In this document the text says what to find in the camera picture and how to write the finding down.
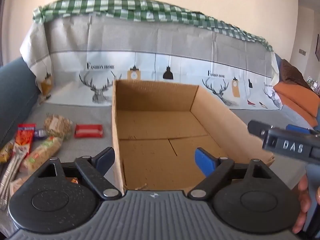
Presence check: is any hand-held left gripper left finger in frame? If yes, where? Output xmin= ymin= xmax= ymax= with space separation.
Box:
xmin=37 ymin=147 xmax=120 ymax=200

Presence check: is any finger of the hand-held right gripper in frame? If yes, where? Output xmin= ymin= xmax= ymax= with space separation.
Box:
xmin=247 ymin=120 xmax=270 ymax=138
xmin=286 ymin=124 xmax=312 ymax=134

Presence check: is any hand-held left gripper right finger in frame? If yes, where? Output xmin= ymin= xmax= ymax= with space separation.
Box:
xmin=187 ymin=148 xmax=274 ymax=200

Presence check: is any red packet with white stripe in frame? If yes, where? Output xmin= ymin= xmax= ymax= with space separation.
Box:
xmin=74 ymin=124 xmax=104 ymax=139

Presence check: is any clear grain cake packet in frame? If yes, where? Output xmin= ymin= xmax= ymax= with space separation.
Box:
xmin=44 ymin=114 xmax=73 ymax=140

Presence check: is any cardboard box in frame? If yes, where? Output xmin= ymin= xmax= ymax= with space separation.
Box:
xmin=111 ymin=79 xmax=275 ymax=193

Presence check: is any green label puffed cake packet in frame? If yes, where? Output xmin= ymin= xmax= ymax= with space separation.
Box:
xmin=19 ymin=136 xmax=63 ymax=173

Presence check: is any purple snack packet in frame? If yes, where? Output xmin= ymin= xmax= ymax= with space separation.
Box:
xmin=33 ymin=128 xmax=47 ymax=140

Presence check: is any red spicy strip packet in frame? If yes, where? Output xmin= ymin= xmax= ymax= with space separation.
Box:
xmin=15 ymin=123 xmax=36 ymax=153

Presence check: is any clear brownish snack packet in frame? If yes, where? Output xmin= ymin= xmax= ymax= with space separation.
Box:
xmin=9 ymin=177 xmax=34 ymax=195

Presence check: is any long white snack packet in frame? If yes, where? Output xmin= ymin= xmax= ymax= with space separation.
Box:
xmin=0 ymin=142 xmax=28 ymax=208

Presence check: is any yellow snack packet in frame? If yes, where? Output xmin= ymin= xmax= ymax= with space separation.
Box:
xmin=0 ymin=141 xmax=15 ymax=165

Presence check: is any person's right hand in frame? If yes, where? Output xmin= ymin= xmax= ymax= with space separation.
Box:
xmin=297 ymin=174 xmax=320 ymax=228

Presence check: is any orange cushion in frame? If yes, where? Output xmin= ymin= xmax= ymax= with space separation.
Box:
xmin=274 ymin=81 xmax=319 ymax=127

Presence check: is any brown blanket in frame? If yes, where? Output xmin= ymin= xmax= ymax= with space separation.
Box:
xmin=280 ymin=59 xmax=313 ymax=90

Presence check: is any pale cloth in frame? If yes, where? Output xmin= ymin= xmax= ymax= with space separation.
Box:
xmin=274 ymin=52 xmax=283 ymax=80

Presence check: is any blue-grey sofa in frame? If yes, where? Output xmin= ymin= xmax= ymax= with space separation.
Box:
xmin=0 ymin=56 xmax=320 ymax=205

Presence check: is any deer print cloth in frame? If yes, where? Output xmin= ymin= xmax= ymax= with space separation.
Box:
xmin=20 ymin=15 xmax=282 ymax=110

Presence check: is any green checked cloth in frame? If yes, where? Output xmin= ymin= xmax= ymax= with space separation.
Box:
xmin=32 ymin=0 xmax=274 ymax=52

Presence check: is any grey curtain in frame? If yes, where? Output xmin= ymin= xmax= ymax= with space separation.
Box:
xmin=0 ymin=0 xmax=7 ymax=65

